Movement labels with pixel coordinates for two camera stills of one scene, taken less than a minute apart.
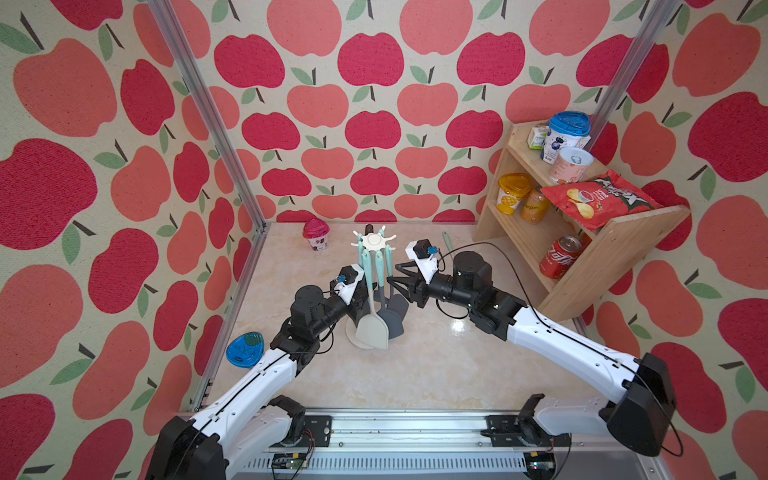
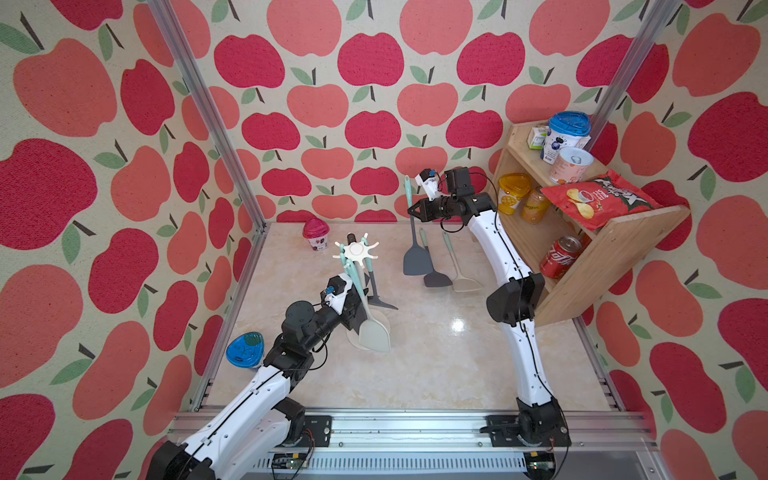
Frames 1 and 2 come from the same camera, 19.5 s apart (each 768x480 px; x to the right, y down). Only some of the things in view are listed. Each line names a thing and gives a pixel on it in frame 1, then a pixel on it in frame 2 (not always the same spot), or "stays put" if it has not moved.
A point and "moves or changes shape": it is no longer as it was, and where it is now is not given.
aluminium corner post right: (655, 24) stays put
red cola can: (560, 256) stays put
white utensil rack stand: (371, 242) moves or changes shape
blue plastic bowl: (246, 349) stays put
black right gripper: (412, 281) -> (425, 215)
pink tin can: (569, 165) stays put
